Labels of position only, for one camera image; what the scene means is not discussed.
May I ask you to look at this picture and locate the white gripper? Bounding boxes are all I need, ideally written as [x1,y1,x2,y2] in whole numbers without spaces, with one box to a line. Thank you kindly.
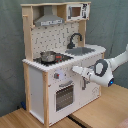
[72,66,94,80]

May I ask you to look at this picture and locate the grey cupboard door handle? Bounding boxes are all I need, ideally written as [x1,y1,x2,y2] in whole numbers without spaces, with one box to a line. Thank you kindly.
[82,79,86,90]

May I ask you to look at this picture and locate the grey toy sink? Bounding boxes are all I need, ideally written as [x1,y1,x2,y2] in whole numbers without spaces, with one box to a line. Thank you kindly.
[66,47,94,56]

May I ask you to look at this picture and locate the white toy microwave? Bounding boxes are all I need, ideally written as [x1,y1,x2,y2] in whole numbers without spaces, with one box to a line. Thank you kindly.
[67,3,90,21]

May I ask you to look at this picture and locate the black stovetop red burners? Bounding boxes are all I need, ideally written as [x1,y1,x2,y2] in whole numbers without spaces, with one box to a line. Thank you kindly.
[34,53,71,66]

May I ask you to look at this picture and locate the grey range hood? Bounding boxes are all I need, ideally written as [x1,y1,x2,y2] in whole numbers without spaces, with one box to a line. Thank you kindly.
[35,5,64,27]

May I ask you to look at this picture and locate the black toy faucet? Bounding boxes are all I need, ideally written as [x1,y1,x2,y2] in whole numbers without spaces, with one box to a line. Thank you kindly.
[67,33,83,49]

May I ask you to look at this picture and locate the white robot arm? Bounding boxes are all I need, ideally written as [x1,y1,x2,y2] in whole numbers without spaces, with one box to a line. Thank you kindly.
[72,45,128,87]

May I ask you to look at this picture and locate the toy oven door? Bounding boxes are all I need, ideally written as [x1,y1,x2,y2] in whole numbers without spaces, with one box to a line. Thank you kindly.
[56,81,74,111]

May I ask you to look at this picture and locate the wooden toy kitchen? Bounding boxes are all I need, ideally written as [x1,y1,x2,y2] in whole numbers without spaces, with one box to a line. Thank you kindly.
[22,2,105,127]

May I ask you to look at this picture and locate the small metal pot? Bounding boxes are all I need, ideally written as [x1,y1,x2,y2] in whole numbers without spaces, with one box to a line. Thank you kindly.
[40,51,56,62]

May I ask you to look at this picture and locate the left red stove knob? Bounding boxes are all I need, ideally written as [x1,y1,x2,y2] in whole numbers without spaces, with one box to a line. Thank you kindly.
[54,73,60,79]

